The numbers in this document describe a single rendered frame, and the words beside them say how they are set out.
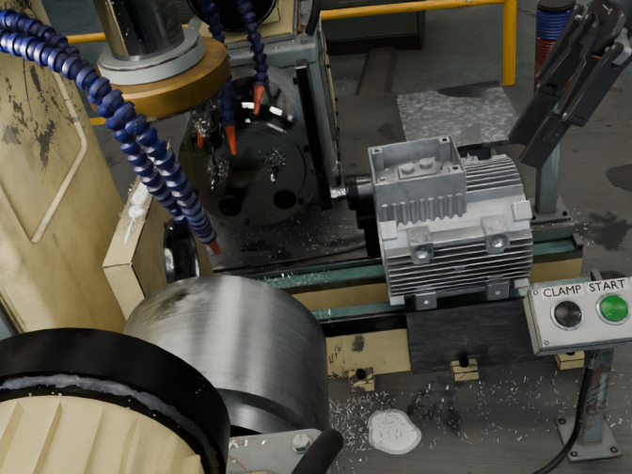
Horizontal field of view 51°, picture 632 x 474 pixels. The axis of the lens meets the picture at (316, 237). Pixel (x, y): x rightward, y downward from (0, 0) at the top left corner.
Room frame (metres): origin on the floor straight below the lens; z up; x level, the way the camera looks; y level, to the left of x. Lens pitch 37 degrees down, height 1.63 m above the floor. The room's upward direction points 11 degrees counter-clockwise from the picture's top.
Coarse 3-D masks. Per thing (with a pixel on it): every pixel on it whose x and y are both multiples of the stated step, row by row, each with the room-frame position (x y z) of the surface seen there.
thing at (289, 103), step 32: (256, 64) 1.18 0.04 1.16; (288, 96) 1.08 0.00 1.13; (192, 128) 1.03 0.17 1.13; (256, 128) 1.01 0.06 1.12; (288, 128) 1.01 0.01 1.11; (192, 160) 1.03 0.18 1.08; (224, 160) 1.01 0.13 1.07; (256, 160) 1.01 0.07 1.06; (288, 160) 1.00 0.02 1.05; (224, 192) 1.02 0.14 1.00; (256, 192) 1.01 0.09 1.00; (288, 192) 1.00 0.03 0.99; (256, 224) 1.02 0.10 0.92
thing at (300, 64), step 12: (300, 60) 0.93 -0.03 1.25; (300, 72) 0.91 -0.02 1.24; (300, 84) 0.91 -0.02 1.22; (300, 96) 0.91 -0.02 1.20; (312, 96) 0.91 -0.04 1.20; (312, 108) 0.91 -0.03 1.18; (312, 120) 0.91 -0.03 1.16; (312, 132) 0.91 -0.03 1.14; (312, 144) 0.91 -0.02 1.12; (312, 156) 0.91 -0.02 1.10; (324, 156) 0.93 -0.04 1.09; (312, 168) 0.92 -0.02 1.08; (324, 168) 0.91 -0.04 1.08; (324, 180) 0.91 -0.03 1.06; (324, 192) 0.91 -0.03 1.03; (324, 204) 0.91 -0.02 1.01
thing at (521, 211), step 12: (492, 156) 0.82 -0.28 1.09; (504, 156) 0.82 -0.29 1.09; (516, 204) 0.70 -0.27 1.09; (528, 204) 0.70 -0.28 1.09; (516, 216) 0.69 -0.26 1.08; (528, 216) 0.69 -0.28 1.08; (384, 228) 0.71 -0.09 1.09; (396, 228) 0.71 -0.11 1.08; (384, 240) 0.71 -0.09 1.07; (516, 288) 0.69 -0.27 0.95; (396, 300) 0.71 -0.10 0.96
